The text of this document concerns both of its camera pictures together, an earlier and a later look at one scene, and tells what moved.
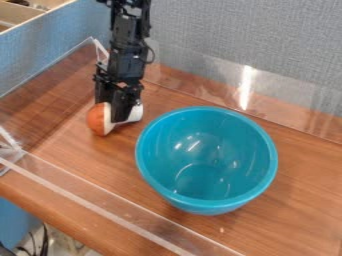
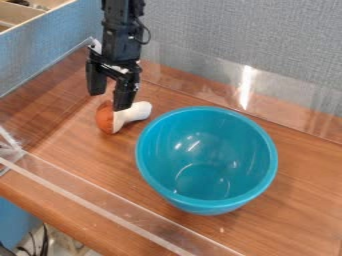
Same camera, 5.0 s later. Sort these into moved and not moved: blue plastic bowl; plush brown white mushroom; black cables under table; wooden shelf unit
Moved: plush brown white mushroom
Not moved: blue plastic bowl; wooden shelf unit; black cables under table
